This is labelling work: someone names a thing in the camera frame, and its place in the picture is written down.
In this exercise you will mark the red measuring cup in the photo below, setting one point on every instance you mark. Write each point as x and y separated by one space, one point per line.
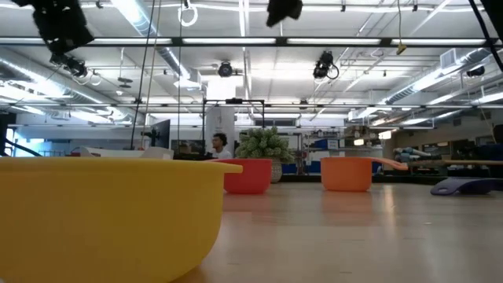
247 177

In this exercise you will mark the orange measuring cup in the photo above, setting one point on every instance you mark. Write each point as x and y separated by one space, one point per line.
346 175

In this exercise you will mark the yellow measuring cup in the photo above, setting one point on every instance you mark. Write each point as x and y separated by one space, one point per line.
110 220

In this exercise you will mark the purple-blue measuring cup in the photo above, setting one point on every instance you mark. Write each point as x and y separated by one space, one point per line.
467 185

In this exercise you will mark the white plastic basket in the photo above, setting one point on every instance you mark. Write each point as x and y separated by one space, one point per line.
118 152

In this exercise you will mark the black overhead light beam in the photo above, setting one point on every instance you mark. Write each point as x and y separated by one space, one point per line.
281 40

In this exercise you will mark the black equipment stand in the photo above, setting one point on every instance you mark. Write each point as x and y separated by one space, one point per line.
6 133

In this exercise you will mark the white pillar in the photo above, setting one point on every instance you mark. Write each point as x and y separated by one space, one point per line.
220 122

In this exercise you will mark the green succulent in white pot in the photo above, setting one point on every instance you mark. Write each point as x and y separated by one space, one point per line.
263 145

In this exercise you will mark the blue shelf bin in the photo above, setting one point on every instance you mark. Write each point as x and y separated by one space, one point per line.
324 144

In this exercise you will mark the black monitor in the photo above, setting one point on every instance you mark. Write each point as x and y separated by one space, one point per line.
163 133

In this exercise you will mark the person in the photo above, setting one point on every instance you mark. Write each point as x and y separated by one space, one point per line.
219 149

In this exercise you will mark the white air vent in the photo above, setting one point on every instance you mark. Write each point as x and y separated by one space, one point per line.
448 59

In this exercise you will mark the black ceiling dome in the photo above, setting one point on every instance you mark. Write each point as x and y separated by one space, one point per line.
476 71

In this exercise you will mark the wooden workbench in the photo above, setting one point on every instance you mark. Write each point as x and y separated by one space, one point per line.
471 162

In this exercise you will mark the round black ceiling camera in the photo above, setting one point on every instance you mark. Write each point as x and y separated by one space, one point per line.
225 69

